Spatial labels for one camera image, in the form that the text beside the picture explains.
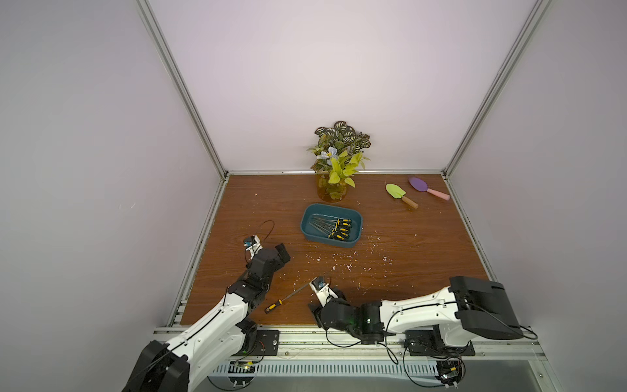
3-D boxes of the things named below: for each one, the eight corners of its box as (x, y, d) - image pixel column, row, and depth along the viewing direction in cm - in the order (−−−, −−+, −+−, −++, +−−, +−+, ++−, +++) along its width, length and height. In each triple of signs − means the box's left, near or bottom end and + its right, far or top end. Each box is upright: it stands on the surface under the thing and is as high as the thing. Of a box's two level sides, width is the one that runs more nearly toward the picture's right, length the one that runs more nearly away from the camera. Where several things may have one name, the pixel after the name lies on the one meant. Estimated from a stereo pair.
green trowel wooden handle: (405, 213, 107) (407, 210, 106) (383, 187, 117) (384, 184, 116) (417, 208, 109) (418, 205, 107) (394, 183, 119) (395, 180, 117)
